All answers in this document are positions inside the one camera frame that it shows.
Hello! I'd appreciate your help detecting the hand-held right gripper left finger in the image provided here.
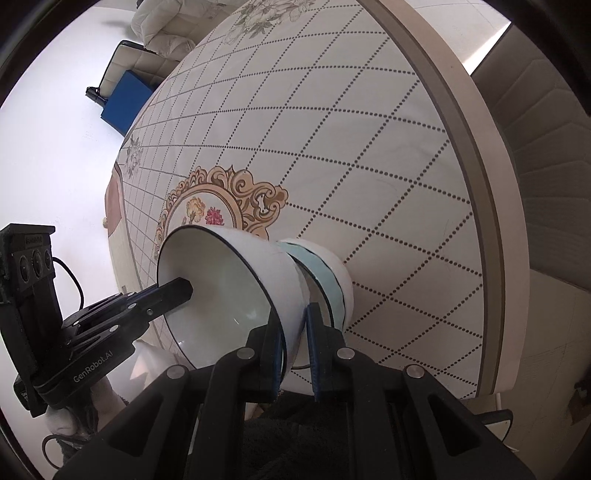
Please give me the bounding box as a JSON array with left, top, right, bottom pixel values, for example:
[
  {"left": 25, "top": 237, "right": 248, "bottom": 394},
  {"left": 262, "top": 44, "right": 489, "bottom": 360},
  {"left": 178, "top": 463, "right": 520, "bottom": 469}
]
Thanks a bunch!
[{"left": 53, "top": 318, "right": 289, "bottom": 480}]

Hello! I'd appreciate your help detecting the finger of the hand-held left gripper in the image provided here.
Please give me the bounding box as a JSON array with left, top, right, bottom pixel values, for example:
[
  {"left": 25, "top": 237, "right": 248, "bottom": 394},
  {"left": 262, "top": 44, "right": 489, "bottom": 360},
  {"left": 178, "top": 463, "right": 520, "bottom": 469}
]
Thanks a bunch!
[
  {"left": 68, "top": 276, "right": 195, "bottom": 352},
  {"left": 64, "top": 290, "right": 154, "bottom": 332}
]

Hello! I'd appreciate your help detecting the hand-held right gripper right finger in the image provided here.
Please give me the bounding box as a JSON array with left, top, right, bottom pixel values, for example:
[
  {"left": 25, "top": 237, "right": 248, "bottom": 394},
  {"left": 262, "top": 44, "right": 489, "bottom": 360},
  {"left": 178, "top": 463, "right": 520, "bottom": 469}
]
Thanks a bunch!
[{"left": 302, "top": 302, "right": 536, "bottom": 480}]

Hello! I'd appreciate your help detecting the black-rimmed white bowl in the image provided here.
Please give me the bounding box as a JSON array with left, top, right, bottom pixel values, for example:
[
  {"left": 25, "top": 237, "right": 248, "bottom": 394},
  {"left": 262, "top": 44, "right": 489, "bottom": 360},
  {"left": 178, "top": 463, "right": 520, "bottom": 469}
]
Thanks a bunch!
[{"left": 154, "top": 224, "right": 310, "bottom": 395}]

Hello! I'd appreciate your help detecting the grey-rimmed white bowl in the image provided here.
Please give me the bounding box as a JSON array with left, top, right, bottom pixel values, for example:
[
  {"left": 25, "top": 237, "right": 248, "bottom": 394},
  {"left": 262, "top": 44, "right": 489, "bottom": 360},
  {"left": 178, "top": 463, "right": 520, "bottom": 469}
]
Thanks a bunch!
[{"left": 278, "top": 240, "right": 348, "bottom": 330}]

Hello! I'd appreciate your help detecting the brown and beige cloth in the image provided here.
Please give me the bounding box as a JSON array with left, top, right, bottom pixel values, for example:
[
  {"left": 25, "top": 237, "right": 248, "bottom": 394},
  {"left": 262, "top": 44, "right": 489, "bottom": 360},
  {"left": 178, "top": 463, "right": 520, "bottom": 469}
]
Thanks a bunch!
[{"left": 104, "top": 174, "right": 124, "bottom": 232}]

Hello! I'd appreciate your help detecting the blue cushion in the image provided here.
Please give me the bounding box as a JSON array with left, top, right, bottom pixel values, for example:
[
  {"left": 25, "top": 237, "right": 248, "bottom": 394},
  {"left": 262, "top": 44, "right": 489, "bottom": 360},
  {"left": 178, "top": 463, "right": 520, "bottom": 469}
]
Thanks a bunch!
[{"left": 100, "top": 70, "right": 156, "bottom": 137}]

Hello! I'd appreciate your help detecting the white pillow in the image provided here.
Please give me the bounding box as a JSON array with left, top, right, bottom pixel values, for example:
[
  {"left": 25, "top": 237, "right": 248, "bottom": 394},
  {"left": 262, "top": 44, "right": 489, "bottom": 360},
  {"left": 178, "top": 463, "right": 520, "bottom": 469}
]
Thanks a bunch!
[{"left": 131, "top": 0, "right": 245, "bottom": 63}]

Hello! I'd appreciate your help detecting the beige quilted chair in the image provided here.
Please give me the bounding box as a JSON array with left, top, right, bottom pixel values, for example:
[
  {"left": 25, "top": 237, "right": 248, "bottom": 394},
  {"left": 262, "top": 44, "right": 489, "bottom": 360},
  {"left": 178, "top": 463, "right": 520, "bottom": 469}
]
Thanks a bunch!
[{"left": 468, "top": 21, "right": 591, "bottom": 296}]

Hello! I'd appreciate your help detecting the black cable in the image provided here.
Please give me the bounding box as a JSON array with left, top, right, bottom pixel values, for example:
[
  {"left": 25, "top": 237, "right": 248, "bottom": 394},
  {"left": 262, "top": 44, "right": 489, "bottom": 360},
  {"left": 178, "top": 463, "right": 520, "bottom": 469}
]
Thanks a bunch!
[
  {"left": 41, "top": 431, "right": 92, "bottom": 464},
  {"left": 52, "top": 256, "right": 85, "bottom": 317}
]

